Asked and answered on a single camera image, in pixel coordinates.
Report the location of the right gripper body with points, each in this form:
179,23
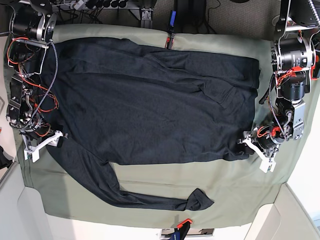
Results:
52,140

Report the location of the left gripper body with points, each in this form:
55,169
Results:
264,141

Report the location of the dark navy T-shirt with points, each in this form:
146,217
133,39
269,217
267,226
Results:
130,104

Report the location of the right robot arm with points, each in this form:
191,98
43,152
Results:
31,29

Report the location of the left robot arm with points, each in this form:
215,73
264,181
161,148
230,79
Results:
295,61

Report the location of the olive green table cloth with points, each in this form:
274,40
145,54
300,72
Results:
238,188

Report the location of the orange black right clamp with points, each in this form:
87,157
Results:
315,70

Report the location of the orange black clamp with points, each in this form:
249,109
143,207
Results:
170,41
180,232
315,70

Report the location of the orange black bottom clamp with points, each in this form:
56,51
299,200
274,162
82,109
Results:
180,232

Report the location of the orange black top clamp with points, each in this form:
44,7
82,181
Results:
170,41

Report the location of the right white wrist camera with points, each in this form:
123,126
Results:
32,155

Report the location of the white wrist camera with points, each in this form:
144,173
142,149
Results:
32,155
267,166

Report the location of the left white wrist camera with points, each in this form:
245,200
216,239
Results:
267,166

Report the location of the blue handled clamp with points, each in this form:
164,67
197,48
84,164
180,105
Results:
172,19

